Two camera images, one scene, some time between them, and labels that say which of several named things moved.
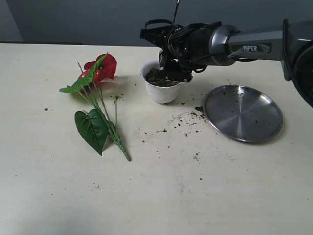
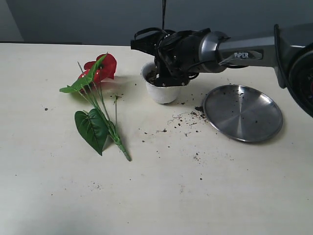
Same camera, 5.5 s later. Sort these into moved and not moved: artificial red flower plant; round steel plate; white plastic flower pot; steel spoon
Moved: steel spoon
Not moved: round steel plate; artificial red flower plant; white plastic flower pot
